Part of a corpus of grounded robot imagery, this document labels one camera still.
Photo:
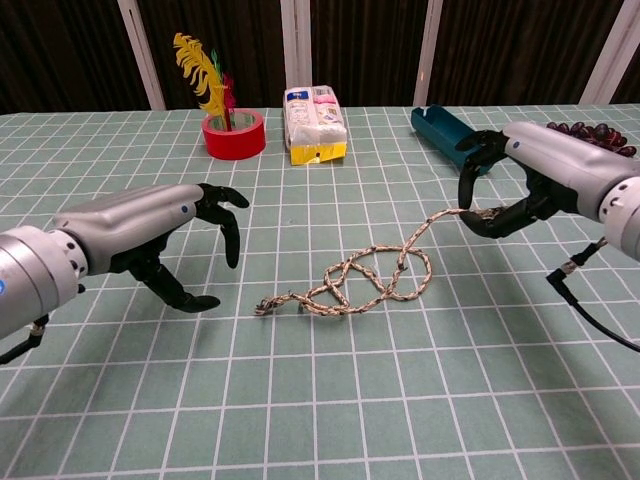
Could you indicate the dark red grape bunch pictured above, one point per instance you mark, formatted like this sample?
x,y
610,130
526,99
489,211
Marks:
x,y
600,134

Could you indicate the dark ribbed curtain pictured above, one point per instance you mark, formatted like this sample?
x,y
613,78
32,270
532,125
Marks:
x,y
60,50

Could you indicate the white post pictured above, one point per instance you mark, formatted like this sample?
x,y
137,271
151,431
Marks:
x,y
142,60
427,50
610,55
296,45

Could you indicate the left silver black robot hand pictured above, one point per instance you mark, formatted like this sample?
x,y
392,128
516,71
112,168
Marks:
x,y
130,215

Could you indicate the red tape roll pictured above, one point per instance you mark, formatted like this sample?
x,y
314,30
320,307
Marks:
x,y
235,146

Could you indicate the red artificial flower stem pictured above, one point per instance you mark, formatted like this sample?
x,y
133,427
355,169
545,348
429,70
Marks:
x,y
229,85

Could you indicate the white tissue packet bundle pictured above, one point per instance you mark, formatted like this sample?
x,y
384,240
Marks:
x,y
315,130

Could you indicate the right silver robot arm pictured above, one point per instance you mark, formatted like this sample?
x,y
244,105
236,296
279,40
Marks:
x,y
625,220

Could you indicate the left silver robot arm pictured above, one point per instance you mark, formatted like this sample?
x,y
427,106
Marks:
x,y
30,280

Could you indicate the yellow paper feather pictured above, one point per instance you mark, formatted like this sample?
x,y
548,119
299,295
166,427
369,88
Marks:
x,y
192,57

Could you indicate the green plastic sprig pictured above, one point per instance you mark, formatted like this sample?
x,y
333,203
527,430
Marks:
x,y
216,60

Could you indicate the teal open box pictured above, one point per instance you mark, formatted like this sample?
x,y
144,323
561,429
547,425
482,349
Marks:
x,y
435,130

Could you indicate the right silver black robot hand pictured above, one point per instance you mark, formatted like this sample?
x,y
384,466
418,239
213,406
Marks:
x,y
565,155

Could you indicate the green checked tablecloth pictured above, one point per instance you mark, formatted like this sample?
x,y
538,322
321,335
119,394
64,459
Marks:
x,y
320,400

